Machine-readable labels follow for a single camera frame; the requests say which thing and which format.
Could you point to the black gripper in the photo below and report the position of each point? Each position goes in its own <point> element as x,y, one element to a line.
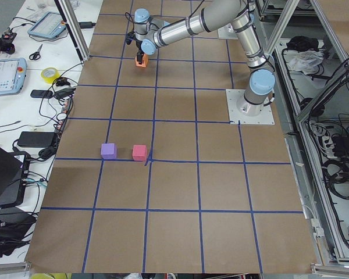
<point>139,46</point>

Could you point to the orange foam cube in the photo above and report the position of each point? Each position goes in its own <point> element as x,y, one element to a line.
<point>145,64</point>

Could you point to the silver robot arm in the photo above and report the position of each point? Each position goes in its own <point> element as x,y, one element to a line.
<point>150,33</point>

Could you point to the yellow tape roll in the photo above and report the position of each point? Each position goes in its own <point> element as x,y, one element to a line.
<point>50,74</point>

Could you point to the far teach pendant tablet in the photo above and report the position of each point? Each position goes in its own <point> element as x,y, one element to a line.
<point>49,27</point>

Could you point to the teach pendant tablet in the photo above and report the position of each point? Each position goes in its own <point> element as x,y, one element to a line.
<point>12,75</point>
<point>49,27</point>

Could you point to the pink foam cube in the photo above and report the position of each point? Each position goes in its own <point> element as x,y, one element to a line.
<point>139,153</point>

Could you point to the purple foam cube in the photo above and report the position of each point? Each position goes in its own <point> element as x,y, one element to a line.
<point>108,151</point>

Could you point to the black remote device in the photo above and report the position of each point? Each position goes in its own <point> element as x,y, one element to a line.
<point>42,94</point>

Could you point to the near teach pendant tablet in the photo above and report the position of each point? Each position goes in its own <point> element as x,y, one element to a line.
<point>12,75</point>

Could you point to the black power adapter brick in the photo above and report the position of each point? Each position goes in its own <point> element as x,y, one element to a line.
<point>33,139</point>

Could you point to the white crumpled cloth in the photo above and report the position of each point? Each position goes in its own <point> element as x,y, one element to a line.
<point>307,62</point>

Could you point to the black laptop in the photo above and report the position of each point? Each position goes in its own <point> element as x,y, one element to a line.
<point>14,168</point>

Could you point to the aluminium frame post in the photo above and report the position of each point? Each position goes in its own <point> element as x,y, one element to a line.
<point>69,18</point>

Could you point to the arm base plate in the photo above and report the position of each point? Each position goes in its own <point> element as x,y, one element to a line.
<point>227,33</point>
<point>242,112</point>

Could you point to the black handled scissors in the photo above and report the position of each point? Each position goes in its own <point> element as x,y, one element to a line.
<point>36,55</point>

